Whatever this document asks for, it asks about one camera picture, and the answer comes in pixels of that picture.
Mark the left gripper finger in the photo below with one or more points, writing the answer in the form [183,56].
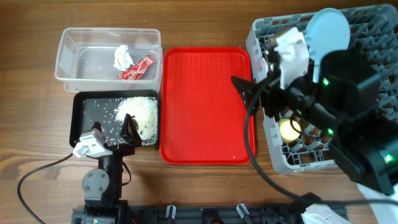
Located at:
[96,125]
[129,132]

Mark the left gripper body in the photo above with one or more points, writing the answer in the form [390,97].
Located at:
[122,150]

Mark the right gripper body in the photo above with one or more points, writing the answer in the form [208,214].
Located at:
[281,99]

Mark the brown food scrap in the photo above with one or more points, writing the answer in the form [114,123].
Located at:
[135,123]

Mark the white rice pile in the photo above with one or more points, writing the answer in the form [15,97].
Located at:
[145,110]

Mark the yellow cup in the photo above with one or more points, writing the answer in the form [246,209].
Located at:
[289,130]

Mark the red snack wrapper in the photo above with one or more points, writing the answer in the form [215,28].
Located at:
[136,71]

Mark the light blue plate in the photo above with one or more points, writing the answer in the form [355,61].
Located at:
[327,31]

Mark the white tissue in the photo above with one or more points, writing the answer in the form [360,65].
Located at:
[122,59]

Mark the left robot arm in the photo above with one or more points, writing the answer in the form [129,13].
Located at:
[103,186]

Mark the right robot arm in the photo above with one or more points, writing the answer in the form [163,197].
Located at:
[342,105]

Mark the grey dishwasher rack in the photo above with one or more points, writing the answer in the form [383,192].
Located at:
[374,32]

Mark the black plastic tray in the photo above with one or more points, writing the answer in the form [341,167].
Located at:
[100,106]

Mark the red serving tray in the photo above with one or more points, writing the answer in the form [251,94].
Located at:
[202,114]

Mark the clear plastic bin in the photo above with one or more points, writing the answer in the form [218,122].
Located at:
[85,58]

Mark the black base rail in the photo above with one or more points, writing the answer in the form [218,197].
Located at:
[269,213]

